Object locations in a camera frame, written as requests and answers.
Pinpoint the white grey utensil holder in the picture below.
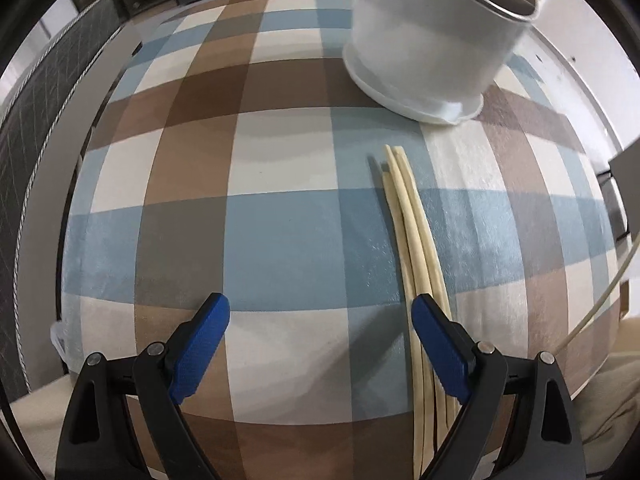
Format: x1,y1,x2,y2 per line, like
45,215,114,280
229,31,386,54
342,0,543,126

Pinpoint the white cable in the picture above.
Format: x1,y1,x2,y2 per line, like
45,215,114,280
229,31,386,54
552,240,640,356

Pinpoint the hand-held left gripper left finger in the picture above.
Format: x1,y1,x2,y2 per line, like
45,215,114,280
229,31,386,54
56,292,232,480

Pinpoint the dark grey quilted mattress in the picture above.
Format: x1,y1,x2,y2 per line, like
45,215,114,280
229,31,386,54
0,0,126,401

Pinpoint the beige cloth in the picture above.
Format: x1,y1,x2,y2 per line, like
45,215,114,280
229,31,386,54
582,335,640,451

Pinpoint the checkered tablecloth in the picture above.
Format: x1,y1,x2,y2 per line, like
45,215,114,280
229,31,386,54
60,0,623,480

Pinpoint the clear plastic bag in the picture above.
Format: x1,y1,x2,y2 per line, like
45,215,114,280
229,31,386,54
49,320,76,376

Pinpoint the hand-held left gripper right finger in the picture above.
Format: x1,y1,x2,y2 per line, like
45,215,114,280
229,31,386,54
411,294,587,480

